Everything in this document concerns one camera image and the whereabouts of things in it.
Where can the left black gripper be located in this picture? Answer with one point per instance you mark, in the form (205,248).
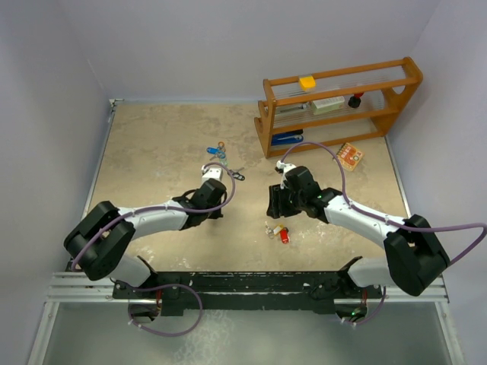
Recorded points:
(215,214)

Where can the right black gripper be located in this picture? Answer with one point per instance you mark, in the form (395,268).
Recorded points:
(277,207)

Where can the key with yellow tag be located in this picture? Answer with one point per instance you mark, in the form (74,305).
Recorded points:
(273,231)

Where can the key with black tag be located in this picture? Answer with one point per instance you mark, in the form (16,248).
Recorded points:
(241,177)

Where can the key with red tag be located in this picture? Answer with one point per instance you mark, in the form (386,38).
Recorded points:
(284,235)

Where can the key with green tag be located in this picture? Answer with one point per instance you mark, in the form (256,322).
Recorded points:
(224,161)

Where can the key with blue tag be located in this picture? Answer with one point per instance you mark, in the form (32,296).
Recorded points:
(213,151)

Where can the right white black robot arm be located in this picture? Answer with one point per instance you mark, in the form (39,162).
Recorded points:
(414,257)

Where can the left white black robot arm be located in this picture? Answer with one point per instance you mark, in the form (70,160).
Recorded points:
(99,242)

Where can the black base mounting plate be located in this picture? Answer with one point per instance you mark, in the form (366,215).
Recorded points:
(315,291)

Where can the white box on shelf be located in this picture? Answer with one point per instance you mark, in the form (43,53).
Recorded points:
(327,105)

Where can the yellow cap container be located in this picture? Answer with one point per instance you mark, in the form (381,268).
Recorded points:
(307,83)

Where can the red black bottle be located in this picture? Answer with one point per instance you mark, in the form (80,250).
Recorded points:
(355,100)

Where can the wooden shelf rack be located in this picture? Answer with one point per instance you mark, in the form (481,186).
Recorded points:
(387,88)

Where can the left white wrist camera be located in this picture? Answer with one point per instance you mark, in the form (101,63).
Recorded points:
(212,172)

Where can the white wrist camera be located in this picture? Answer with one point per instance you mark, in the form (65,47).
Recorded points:
(212,172)
(282,168)

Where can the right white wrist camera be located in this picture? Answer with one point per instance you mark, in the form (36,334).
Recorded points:
(282,168)

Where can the blue handled tool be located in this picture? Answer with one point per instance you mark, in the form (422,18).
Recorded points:
(292,137)

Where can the aluminium rail frame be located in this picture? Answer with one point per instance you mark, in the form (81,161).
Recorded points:
(170,139)

